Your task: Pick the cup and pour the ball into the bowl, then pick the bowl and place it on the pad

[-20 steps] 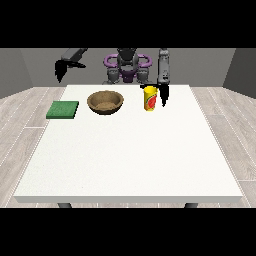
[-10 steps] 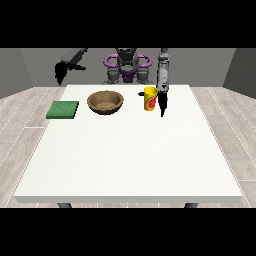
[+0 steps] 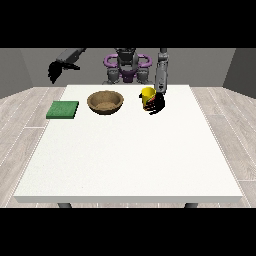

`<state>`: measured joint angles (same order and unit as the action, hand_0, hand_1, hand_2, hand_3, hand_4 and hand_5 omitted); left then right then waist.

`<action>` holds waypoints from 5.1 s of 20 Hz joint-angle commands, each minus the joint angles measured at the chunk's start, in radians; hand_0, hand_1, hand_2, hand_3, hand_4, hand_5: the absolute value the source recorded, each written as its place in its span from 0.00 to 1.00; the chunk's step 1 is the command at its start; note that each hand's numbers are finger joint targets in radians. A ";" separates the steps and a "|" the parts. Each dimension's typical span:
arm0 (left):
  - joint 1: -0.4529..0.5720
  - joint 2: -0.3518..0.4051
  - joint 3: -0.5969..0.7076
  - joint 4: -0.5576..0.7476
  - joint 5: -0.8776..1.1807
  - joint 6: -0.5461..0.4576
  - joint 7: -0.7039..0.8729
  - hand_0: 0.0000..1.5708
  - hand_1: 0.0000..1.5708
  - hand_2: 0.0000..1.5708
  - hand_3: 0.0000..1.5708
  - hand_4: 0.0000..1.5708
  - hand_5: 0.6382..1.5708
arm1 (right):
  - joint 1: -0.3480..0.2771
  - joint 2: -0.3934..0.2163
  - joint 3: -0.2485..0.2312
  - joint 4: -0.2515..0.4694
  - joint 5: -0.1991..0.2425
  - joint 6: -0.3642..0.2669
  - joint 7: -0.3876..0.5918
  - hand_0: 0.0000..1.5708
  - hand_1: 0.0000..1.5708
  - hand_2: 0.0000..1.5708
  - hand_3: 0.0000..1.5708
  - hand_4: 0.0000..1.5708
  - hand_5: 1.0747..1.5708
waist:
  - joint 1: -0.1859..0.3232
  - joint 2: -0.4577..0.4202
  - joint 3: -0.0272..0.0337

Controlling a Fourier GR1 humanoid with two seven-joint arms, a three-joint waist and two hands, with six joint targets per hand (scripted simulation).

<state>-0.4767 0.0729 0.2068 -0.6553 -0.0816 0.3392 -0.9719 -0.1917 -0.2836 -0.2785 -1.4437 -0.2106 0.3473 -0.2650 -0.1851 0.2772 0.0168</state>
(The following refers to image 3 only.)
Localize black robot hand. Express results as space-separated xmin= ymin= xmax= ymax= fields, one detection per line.
xmin=47 ymin=60 xmax=81 ymax=85
xmin=138 ymin=91 xmax=166 ymax=116

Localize yellow cup with melon print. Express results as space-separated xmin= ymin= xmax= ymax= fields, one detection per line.
xmin=140 ymin=86 xmax=157 ymax=111

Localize green square pad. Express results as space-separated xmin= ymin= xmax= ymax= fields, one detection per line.
xmin=45 ymin=100 xmax=80 ymax=120

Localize brown wooden bowl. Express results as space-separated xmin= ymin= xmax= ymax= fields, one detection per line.
xmin=86 ymin=90 xmax=125 ymax=116

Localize grey robot trunk purple rings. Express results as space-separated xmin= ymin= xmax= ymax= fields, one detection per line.
xmin=101 ymin=48 xmax=155 ymax=86

